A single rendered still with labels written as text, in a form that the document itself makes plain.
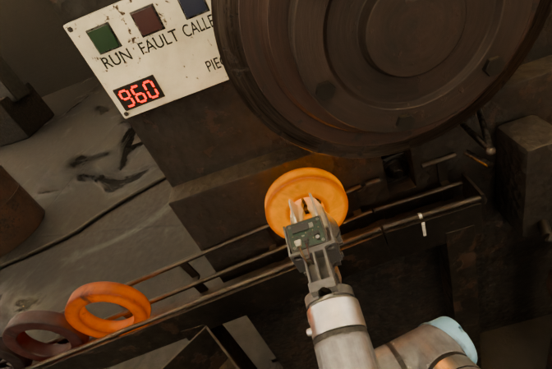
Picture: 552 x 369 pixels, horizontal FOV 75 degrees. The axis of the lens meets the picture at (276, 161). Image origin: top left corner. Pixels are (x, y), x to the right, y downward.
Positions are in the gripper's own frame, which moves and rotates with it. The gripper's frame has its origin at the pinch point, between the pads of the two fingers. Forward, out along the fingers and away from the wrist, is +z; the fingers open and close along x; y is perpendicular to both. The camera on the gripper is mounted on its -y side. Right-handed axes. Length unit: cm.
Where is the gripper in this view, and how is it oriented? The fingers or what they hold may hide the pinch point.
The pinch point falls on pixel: (303, 199)
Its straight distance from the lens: 66.5
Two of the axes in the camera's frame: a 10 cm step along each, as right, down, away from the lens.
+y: -3.1, -6.0, -7.4
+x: -9.4, 3.3, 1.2
